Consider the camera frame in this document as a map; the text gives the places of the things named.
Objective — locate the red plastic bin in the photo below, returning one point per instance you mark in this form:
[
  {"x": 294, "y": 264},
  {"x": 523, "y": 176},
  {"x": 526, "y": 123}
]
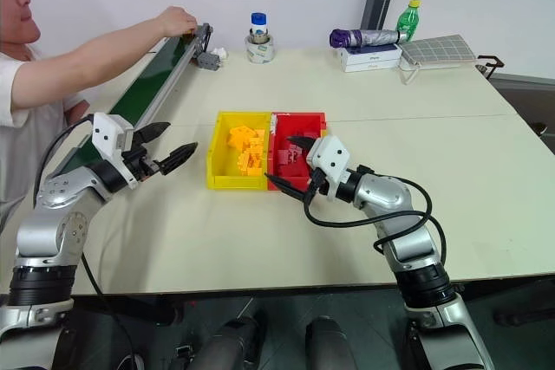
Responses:
[{"x": 299, "y": 121}]

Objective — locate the person's right hand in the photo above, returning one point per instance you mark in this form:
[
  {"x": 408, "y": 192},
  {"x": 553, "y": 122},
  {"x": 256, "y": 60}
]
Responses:
[{"x": 178, "y": 21}]

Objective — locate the grey checked pouch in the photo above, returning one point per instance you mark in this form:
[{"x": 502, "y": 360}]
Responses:
[{"x": 438, "y": 50}]

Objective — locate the folded purple grey umbrella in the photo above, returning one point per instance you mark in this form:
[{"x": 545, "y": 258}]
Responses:
[{"x": 364, "y": 37}]

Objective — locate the white bottle with blue cap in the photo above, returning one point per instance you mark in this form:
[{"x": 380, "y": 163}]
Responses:
[{"x": 259, "y": 25}]

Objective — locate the white tape roll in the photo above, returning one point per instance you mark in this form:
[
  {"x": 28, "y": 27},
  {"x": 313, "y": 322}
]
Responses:
[{"x": 260, "y": 53}]

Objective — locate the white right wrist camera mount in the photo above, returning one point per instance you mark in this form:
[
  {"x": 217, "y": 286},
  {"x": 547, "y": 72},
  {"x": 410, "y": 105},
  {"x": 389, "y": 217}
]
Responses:
[{"x": 331, "y": 153}]

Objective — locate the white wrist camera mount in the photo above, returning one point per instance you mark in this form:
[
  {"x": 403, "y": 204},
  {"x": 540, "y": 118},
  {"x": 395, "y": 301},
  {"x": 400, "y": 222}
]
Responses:
[
  {"x": 331, "y": 153},
  {"x": 106, "y": 131}
]

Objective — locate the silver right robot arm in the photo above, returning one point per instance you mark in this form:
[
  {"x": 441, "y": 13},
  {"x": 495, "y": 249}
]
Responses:
[{"x": 386, "y": 196}]

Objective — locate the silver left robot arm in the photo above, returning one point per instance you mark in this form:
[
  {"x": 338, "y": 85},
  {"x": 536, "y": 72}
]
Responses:
[{"x": 47, "y": 222}]

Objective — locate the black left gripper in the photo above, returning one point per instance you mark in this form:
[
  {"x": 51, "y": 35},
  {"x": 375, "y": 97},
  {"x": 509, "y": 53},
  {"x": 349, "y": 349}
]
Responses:
[{"x": 141, "y": 164}]

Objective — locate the crumpled white tissue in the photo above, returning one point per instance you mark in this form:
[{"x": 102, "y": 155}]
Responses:
[{"x": 220, "y": 53}]

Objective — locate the person's right forearm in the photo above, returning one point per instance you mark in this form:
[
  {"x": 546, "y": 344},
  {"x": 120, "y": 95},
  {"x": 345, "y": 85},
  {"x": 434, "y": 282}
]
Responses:
[{"x": 112, "y": 47}]

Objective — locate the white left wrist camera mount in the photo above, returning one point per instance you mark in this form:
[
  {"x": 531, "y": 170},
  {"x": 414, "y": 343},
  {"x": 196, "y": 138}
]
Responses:
[{"x": 106, "y": 131}]

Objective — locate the dark rounded shape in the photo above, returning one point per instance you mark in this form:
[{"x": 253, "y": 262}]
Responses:
[
  {"x": 329, "y": 346},
  {"x": 232, "y": 344}
]

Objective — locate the white phone box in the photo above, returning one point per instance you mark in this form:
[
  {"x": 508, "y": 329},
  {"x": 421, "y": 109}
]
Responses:
[
  {"x": 370, "y": 66},
  {"x": 368, "y": 53}
]

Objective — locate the green bottle with yellow cap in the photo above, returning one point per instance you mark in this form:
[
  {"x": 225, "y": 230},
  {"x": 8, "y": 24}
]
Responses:
[{"x": 409, "y": 19}]

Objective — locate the red toy block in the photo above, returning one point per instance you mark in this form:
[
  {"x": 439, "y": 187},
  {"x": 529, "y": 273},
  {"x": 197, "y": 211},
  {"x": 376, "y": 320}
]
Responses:
[{"x": 289, "y": 157}]

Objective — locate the black metal bracket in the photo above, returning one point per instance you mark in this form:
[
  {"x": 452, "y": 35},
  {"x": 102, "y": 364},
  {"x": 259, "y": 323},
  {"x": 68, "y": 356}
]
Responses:
[{"x": 492, "y": 62}]

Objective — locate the person in white shirt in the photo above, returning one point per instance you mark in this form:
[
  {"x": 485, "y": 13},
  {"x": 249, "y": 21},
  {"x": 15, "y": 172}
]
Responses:
[{"x": 26, "y": 149}]

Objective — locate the small yellow block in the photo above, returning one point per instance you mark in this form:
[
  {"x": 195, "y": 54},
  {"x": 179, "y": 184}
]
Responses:
[{"x": 188, "y": 33}]

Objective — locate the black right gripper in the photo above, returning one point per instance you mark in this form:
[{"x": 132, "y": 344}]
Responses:
[{"x": 317, "y": 181}]

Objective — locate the person's left hand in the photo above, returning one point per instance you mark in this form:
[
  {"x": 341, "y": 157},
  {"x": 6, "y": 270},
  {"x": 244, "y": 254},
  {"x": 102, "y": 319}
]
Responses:
[{"x": 77, "y": 112}]

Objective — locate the yellow plastic bin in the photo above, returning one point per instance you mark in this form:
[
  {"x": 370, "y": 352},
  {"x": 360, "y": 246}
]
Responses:
[{"x": 234, "y": 182}]

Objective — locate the yellow toy block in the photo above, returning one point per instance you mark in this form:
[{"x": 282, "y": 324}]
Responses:
[
  {"x": 239, "y": 136},
  {"x": 249, "y": 164},
  {"x": 258, "y": 140}
]

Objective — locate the green conveyor belt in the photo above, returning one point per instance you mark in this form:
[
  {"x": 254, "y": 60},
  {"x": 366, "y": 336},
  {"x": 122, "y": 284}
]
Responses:
[{"x": 147, "y": 84}]

